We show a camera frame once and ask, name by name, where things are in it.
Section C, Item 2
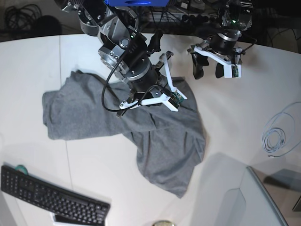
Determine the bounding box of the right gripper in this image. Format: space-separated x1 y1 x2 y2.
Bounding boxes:
117 30 188 117

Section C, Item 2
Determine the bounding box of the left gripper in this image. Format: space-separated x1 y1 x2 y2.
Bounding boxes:
188 32 242 80

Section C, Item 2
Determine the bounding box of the grey t-shirt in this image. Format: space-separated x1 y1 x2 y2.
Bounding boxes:
42 71 206 198

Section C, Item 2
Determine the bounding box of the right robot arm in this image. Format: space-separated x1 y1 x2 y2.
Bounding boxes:
56 0 187 116

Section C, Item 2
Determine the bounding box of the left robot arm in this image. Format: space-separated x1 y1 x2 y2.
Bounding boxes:
188 0 257 80

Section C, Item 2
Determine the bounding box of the blue box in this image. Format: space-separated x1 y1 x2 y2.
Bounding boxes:
104 0 169 7

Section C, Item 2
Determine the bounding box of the round brass object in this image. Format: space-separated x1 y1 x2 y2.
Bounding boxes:
152 220 175 226

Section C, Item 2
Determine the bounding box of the green tape roll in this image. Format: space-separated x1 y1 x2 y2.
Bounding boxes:
15 165 28 175

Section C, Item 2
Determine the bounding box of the black computer keyboard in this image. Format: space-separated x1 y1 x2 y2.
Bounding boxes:
0 165 111 226

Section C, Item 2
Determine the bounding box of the coiled light blue cable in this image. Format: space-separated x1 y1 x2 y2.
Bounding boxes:
262 101 301 158

